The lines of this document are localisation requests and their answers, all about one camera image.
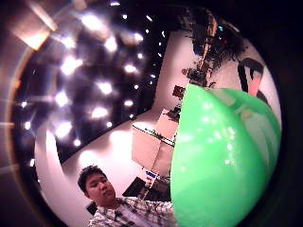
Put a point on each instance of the green plastic bowl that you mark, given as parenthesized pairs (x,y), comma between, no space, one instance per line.
(217,157)

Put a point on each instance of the cluster of ceiling spot lights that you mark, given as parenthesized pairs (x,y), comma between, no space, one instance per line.
(94,85)

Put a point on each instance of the the person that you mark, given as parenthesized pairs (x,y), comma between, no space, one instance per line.
(104,195)

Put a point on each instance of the tall dark plant shelf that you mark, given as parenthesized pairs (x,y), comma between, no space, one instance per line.
(206,34)

